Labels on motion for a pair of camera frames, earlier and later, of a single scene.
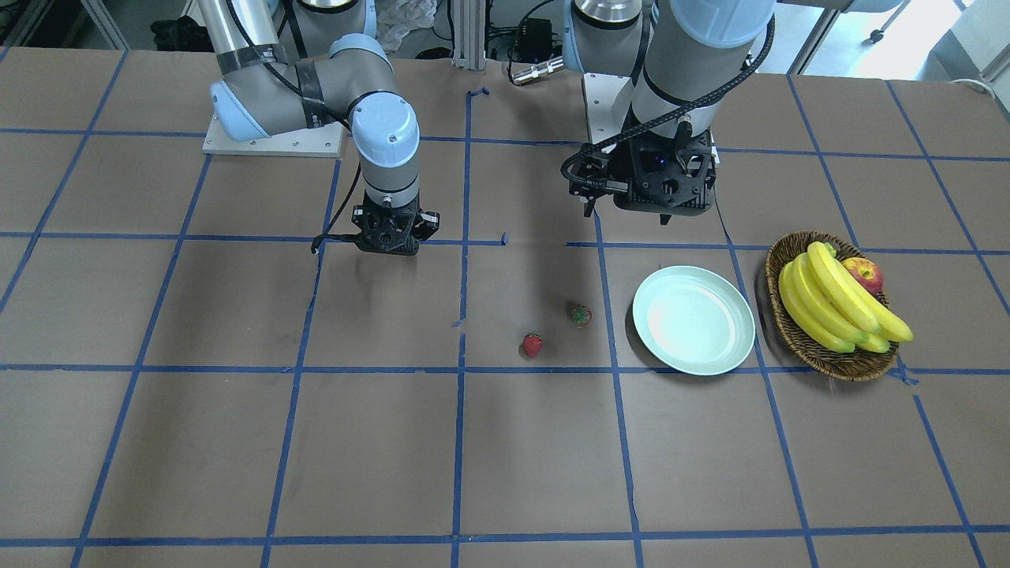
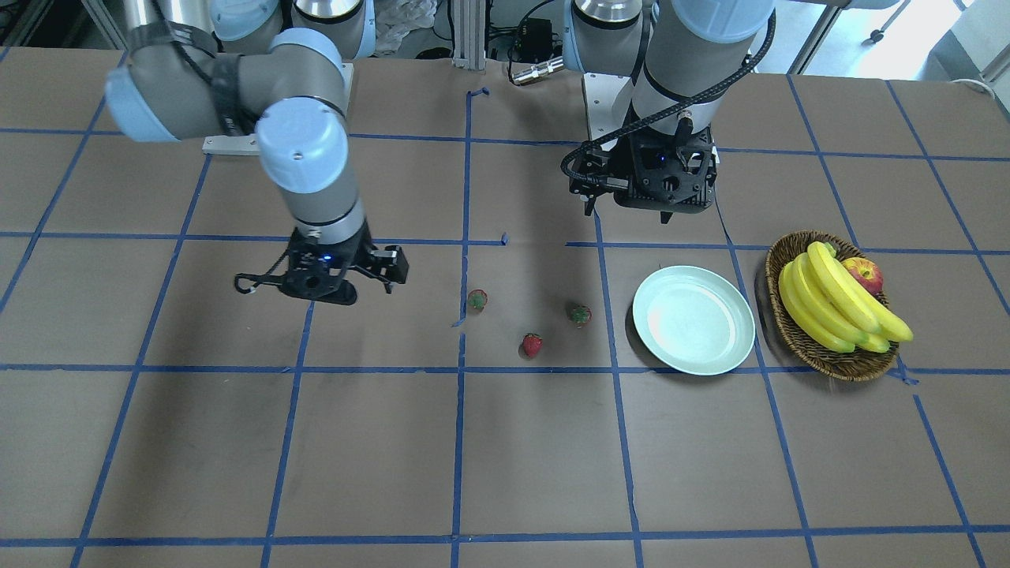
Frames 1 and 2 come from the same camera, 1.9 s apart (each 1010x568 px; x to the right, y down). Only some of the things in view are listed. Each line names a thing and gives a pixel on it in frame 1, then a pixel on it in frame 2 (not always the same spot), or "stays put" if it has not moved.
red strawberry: x=533 y=345 stays put
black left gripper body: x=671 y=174 stays put
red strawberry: x=581 y=315 stays put
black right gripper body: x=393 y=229 -> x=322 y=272
